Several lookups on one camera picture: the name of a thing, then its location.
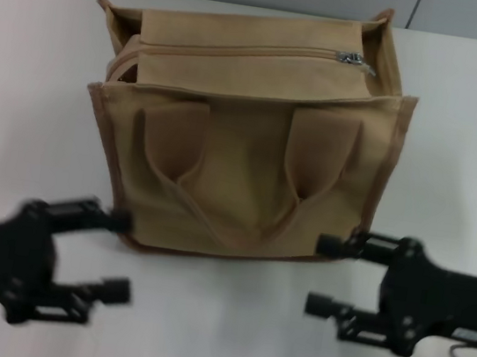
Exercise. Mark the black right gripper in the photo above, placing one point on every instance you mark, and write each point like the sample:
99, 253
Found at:
435, 299

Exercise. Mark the silver metal zipper pull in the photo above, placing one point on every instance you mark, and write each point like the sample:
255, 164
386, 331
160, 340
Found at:
353, 60

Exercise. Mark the khaki canvas food bag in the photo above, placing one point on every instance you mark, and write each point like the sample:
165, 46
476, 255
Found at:
244, 166

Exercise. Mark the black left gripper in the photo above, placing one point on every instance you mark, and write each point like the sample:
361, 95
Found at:
0, 260

